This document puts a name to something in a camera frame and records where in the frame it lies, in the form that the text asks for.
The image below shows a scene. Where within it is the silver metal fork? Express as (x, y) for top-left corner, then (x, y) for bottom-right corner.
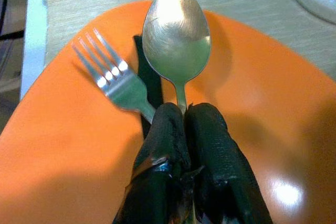
(71, 28), (156, 125)

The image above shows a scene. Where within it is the orange round plate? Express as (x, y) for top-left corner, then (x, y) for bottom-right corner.
(0, 0), (336, 224)

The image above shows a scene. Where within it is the silver metal spoon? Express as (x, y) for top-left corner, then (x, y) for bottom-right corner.
(142, 0), (212, 116)

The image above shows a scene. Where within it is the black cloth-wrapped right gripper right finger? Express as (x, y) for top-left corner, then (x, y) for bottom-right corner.
(184, 102), (274, 224)

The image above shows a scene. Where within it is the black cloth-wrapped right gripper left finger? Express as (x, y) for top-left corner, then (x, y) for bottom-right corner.
(112, 102), (192, 224)

